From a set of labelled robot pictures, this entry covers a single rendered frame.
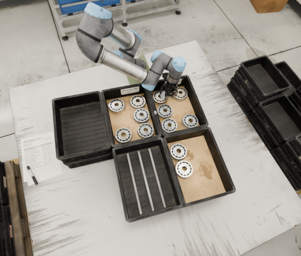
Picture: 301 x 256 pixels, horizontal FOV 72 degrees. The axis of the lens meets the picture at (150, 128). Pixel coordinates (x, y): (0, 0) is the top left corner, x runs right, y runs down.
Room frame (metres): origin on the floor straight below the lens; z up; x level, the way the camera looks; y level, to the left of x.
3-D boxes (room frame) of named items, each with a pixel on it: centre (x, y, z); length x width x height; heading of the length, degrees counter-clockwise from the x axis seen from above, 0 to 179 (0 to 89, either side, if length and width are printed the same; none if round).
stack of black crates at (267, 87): (1.37, -0.98, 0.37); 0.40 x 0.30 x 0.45; 29
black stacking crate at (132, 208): (0.24, -0.01, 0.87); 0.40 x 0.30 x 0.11; 22
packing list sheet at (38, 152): (0.32, 0.69, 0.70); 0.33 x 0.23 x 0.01; 29
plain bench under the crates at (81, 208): (0.48, 0.01, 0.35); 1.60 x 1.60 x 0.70; 29
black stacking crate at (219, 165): (0.35, -0.29, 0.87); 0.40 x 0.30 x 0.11; 22
